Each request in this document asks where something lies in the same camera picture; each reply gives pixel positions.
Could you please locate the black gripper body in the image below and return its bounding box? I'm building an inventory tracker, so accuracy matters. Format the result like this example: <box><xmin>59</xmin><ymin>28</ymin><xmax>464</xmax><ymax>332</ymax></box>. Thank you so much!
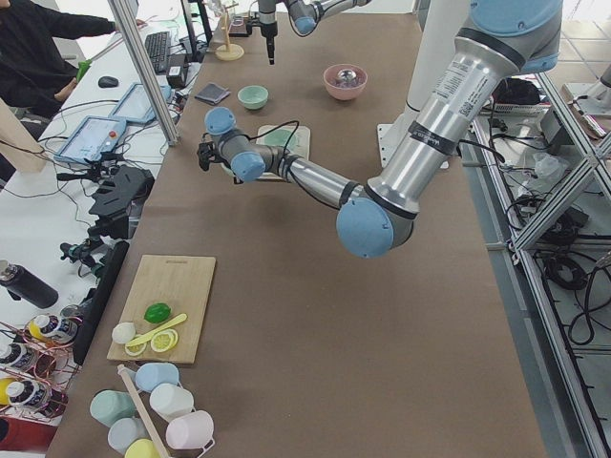
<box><xmin>260</xmin><ymin>19</ymin><xmax>278</xmax><ymax>65</ymax></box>

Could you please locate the green bowl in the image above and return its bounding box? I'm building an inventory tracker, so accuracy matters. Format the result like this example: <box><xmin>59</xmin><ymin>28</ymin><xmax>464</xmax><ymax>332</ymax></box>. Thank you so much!
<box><xmin>262</xmin><ymin>128</ymin><xmax>297</xmax><ymax>150</ymax></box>
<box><xmin>221</xmin><ymin>163</ymin><xmax>236</xmax><ymax>177</ymax></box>
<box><xmin>238</xmin><ymin>85</ymin><xmax>269</xmax><ymax>111</ymax></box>

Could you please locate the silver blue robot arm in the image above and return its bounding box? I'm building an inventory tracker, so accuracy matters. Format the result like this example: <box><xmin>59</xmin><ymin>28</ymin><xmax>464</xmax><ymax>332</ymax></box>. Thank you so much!
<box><xmin>198</xmin><ymin>1</ymin><xmax>562</xmax><ymax>259</ymax></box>

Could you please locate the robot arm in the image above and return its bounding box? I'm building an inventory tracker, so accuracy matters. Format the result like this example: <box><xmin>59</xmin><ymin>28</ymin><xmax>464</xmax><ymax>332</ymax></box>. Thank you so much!
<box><xmin>258</xmin><ymin>0</ymin><xmax>370</xmax><ymax>65</ymax></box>

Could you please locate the dark wooden tray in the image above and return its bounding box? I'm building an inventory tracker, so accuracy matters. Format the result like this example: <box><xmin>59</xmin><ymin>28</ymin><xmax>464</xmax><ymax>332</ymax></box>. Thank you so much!
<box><xmin>229</xmin><ymin>15</ymin><xmax>252</xmax><ymax>37</ymax></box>

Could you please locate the wooden mug tree stand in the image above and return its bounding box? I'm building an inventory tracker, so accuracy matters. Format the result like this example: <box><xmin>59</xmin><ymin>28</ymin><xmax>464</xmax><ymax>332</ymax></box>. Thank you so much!
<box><xmin>209</xmin><ymin>0</ymin><xmax>244</xmax><ymax>61</ymax></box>

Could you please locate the grey folded cloth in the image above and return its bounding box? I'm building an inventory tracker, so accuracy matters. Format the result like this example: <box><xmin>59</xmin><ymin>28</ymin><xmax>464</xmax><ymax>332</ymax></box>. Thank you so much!
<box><xmin>195</xmin><ymin>83</ymin><xmax>231</xmax><ymax>106</ymax></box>

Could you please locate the shiny metal object in bowl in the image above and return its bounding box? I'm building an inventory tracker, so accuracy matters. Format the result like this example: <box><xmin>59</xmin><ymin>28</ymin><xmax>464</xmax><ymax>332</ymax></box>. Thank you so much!
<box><xmin>335</xmin><ymin>68</ymin><xmax>360</xmax><ymax>89</ymax></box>

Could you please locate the pink bowl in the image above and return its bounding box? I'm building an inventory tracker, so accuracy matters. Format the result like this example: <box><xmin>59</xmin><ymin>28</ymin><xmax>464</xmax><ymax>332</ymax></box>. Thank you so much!
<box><xmin>323</xmin><ymin>64</ymin><xmax>369</xmax><ymax>101</ymax></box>

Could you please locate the black power adapter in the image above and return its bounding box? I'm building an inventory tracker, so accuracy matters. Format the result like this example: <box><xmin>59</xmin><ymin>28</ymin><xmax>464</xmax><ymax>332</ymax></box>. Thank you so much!
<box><xmin>166</xmin><ymin>53</ymin><xmax>189</xmax><ymax>89</ymax></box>

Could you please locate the green bowl on tray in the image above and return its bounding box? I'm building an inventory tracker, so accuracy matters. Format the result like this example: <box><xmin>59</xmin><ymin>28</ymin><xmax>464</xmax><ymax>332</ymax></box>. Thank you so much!
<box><xmin>262</xmin><ymin>128</ymin><xmax>297</xmax><ymax>150</ymax></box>

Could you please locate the black keyboard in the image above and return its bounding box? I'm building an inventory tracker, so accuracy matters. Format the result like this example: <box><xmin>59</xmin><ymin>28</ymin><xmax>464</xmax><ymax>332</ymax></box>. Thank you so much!
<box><xmin>144</xmin><ymin>31</ymin><xmax>171</xmax><ymax>74</ymax></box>

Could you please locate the cream serving tray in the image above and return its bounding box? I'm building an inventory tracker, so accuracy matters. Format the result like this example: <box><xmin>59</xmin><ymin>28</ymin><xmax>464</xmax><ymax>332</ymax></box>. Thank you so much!
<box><xmin>253</xmin><ymin>125</ymin><xmax>310</xmax><ymax>159</ymax></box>

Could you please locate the blue teach pendant far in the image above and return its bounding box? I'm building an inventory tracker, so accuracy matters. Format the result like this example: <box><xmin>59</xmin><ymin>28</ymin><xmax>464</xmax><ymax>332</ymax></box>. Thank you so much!
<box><xmin>109</xmin><ymin>83</ymin><xmax>156</xmax><ymax>125</ymax></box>

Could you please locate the blue teach pendant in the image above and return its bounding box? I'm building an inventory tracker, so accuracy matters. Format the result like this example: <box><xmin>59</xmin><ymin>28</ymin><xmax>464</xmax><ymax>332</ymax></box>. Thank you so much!
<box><xmin>109</xmin><ymin>83</ymin><xmax>156</xmax><ymax>125</ymax></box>
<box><xmin>53</xmin><ymin>115</ymin><xmax>127</xmax><ymax>165</ymax></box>

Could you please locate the black computer mouse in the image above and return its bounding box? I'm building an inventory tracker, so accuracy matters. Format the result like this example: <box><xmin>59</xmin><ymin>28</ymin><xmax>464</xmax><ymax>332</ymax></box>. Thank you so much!
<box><xmin>97</xmin><ymin>75</ymin><xmax>119</xmax><ymax>89</ymax></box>

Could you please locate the blue teach pendant near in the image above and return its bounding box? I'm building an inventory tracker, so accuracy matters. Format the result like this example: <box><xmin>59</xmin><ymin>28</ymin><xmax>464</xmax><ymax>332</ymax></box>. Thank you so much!
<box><xmin>53</xmin><ymin>115</ymin><xmax>127</xmax><ymax>165</ymax></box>

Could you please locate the black gripper tool on desk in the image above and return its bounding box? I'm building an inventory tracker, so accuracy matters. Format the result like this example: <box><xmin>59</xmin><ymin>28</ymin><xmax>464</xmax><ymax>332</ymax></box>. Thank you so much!
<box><xmin>88</xmin><ymin>165</ymin><xmax>155</xmax><ymax>239</ymax></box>

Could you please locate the person in black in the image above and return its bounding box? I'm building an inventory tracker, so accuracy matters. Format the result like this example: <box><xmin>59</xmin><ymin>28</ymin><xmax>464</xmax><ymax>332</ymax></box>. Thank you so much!
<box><xmin>1</xmin><ymin>1</ymin><xmax>118</xmax><ymax>118</ymax></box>

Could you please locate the wooden cutting board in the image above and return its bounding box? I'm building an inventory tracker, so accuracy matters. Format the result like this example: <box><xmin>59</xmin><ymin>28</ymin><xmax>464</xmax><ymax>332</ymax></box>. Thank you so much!
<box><xmin>107</xmin><ymin>255</ymin><xmax>216</xmax><ymax>364</ymax></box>

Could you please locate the yellow plastic knife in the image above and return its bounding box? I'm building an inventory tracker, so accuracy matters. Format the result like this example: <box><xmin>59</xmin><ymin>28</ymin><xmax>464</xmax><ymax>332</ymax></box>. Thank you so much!
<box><xmin>126</xmin><ymin>313</ymin><xmax>188</xmax><ymax>346</ymax></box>

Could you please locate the green lime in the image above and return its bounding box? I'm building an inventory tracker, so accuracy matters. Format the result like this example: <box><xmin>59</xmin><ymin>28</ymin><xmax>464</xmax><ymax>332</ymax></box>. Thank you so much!
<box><xmin>144</xmin><ymin>302</ymin><xmax>172</xmax><ymax>323</ymax></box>

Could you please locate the lemon slice right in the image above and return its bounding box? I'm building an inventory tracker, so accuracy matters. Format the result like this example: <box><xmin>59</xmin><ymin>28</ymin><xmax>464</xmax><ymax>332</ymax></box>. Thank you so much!
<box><xmin>150</xmin><ymin>328</ymin><xmax>179</xmax><ymax>353</ymax></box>

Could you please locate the lemon slice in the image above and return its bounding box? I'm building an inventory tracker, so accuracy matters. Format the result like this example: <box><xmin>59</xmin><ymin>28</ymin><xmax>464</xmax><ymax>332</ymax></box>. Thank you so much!
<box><xmin>124</xmin><ymin>343</ymin><xmax>147</xmax><ymax>357</ymax></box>
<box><xmin>150</xmin><ymin>328</ymin><xmax>179</xmax><ymax>353</ymax></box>

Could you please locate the long black bar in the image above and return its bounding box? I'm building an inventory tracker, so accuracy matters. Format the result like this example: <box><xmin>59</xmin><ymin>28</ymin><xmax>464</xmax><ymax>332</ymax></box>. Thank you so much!
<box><xmin>73</xmin><ymin>241</ymin><xmax>130</xmax><ymax>365</ymax></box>

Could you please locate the white garlic toy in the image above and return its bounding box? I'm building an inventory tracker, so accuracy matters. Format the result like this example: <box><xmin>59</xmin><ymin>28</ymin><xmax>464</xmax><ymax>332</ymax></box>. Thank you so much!
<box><xmin>112</xmin><ymin>322</ymin><xmax>137</xmax><ymax>344</ymax></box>

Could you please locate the lemon slice left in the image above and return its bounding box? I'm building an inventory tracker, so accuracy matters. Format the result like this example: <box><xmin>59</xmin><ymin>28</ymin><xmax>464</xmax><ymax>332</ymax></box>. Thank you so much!
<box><xmin>124</xmin><ymin>343</ymin><xmax>147</xmax><ymax>357</ymax></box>

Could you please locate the black water bottle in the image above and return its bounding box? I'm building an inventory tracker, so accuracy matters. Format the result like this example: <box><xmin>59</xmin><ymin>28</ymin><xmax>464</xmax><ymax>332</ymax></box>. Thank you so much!
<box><xmin>1</xmin><ymin>260</ymin><xmax>58</xmax><ymax>309</ymax></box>

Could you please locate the blue cup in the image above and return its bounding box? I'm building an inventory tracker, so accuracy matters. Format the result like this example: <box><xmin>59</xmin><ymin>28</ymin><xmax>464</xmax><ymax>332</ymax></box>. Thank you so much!
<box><xmin>135</xmin><ymin>363</ymin><xmax>179</xmax><ymax>392</ymax></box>

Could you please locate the wooden cup rack stick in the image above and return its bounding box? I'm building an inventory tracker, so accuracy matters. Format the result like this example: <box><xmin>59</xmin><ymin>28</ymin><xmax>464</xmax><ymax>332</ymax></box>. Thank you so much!
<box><xmin>117</xmin><ymin>364</ymin><xmax>170</xmax><ymax>458</ymax></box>

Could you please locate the yellow sauce bottle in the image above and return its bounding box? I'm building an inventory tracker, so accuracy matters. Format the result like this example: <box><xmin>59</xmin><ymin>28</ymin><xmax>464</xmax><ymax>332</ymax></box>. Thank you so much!
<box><xmin>26</xmin><ymin>314</ymin><xmax>80</xmax><ymax>344</ymax></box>

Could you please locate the white cup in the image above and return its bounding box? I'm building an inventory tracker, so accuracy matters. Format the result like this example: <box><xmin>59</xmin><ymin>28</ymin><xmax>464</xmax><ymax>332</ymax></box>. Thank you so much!
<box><xmin>149</xmin><ymin>383</ymin><xmax>195</xmax><ymax>422</ymax></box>

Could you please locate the pink cup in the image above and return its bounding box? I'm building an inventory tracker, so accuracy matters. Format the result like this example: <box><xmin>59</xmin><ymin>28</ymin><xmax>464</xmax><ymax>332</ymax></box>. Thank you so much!
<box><xmin>165</xmin><ymin>410</ymin><xmax>215</xmax><ymax>449</ymax></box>

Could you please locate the green cup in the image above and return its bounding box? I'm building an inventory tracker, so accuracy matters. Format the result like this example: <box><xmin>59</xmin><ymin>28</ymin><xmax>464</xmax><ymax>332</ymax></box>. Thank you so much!
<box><xmin>90</xmin><ymin>390</ymin><xmax>137</xmax><ymax>427</ymax></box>

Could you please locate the pale grey cup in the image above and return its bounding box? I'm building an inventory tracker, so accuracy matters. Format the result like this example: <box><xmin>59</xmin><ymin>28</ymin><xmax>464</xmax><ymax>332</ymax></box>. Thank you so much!
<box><xmin>107</xmin><ymin>418</ymin><xmax>149</xmax><ymax>455</ymax></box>

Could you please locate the yellow cup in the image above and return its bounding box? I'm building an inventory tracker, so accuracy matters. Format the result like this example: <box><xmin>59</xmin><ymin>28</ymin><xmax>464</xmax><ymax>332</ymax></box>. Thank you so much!
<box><xmin>124</xmin><ymin>438</ymin><xmax>160</xmax><ymax>458</ymax></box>

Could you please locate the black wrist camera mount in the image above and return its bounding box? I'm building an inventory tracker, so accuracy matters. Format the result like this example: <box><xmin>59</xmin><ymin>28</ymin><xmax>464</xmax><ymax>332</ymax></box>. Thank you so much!
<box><xmin>197</xmin><ymin>140</ymin><xmax>223</xmax><ymax>172</ymax></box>

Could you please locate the aluminium frame post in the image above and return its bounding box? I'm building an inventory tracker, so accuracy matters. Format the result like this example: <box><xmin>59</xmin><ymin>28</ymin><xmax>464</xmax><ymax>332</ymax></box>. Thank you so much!
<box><xmin>108</xmin><ymin>0</ymin><xmax>179</xmax><ymax>146</ymax></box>

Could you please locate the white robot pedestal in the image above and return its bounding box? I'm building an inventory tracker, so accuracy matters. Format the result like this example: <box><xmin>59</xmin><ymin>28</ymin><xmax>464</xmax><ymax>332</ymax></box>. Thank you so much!
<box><xmin>377</xmin><ymin>0</ymin><xmax>470</xmax><ymax>167</ymax></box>

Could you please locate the copper wire bottle rack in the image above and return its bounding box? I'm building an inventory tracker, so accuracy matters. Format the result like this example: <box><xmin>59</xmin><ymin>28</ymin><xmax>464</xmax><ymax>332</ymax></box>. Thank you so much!
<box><xmin>1</xmin><ymin>322</ymin><xmax>80</xmax><ymax>423</ymax></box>

